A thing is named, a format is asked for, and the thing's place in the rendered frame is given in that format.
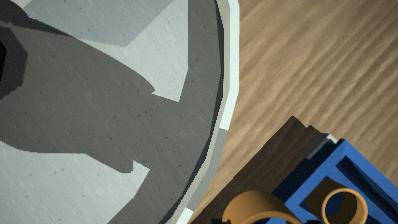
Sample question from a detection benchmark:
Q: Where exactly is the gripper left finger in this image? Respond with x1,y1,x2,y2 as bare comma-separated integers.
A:
211,219,226,224

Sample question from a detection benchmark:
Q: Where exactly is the blue square tray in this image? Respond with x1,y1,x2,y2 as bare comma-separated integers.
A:
271,139,398,224

